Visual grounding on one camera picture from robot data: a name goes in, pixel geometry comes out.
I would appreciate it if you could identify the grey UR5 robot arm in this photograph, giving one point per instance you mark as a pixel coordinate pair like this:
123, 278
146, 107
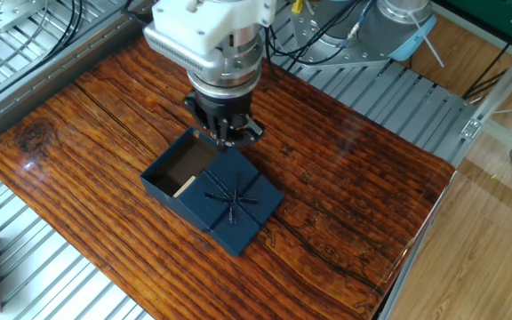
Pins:
229, 66

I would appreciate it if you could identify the aluminium frame post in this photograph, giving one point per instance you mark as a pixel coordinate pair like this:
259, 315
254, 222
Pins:
505, 80

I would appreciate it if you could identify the silver finned wrist camera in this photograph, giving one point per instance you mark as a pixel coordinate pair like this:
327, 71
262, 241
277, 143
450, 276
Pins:
171, 49

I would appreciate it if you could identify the wood grain table mat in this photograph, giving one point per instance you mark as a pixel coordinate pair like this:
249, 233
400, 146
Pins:
327, 200

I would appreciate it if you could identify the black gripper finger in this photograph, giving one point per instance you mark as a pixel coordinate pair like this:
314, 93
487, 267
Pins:
222, 133
249, 133

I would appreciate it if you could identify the small beige card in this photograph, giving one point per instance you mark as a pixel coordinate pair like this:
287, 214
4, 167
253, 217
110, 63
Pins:
184, 186

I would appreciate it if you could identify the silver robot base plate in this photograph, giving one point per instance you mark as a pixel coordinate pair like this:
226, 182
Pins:
327, 55

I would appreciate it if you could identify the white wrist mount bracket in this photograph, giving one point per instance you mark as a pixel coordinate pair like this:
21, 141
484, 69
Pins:
202, 22

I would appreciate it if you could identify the yellow connector tag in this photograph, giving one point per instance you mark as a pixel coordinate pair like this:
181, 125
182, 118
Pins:
297, 6

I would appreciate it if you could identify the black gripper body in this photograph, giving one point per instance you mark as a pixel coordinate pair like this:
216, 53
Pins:
220, 109

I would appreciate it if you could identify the silver perforated mounting plate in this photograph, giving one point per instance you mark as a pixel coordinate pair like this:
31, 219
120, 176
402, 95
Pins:
2, 13

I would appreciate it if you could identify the blue gift box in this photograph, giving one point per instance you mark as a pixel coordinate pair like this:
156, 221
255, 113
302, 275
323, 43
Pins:
154, 180

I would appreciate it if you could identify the blue ribboned casing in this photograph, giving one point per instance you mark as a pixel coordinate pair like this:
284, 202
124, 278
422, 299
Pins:
234, 195

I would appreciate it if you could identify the grey metal frame rail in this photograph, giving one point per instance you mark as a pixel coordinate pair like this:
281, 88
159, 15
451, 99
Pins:
16, 102

